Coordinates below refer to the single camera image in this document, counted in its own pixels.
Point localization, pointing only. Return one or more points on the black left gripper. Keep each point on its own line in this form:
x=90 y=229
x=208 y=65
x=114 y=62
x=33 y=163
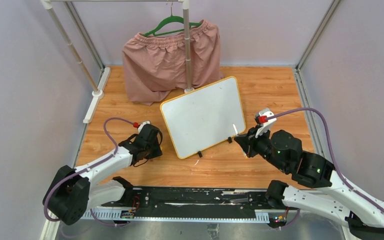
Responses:
x=157 y=151

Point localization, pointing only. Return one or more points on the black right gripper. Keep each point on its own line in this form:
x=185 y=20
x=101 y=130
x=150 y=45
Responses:
x=247 y=143

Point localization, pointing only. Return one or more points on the white whiteboard marker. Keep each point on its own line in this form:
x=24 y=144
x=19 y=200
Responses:
x=235 y=129

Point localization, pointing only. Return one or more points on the yellow framed whiteboard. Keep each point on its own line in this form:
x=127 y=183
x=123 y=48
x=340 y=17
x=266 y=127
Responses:
x=204 y=117

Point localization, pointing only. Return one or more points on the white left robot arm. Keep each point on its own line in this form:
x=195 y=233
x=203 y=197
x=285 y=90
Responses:
x=75 y=191

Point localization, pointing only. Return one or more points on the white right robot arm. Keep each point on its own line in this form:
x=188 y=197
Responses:
x=347 y=205

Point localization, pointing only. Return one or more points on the metal whiteboard stand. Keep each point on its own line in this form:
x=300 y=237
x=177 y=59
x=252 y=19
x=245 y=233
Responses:
x=216 y=149

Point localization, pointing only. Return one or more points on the white clothes rack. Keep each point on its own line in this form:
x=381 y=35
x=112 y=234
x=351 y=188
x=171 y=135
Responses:
x=98 y=88

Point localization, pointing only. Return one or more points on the pink shorts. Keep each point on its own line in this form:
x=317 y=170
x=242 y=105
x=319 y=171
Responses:
x=154 y=66

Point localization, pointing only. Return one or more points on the green clothes hanger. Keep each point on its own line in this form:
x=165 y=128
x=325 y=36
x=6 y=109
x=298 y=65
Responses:
x=173 y=24

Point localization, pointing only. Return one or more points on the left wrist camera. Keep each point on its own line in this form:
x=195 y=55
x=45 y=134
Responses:
x=143 y=126

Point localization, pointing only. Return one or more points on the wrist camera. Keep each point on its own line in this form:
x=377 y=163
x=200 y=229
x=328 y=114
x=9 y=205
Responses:
x=265 y=120
x=143 y=126

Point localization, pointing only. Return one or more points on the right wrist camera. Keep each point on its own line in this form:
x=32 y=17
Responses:
x=265 y=120

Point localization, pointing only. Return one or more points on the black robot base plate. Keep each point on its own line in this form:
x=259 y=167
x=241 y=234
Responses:
x=190 y=204

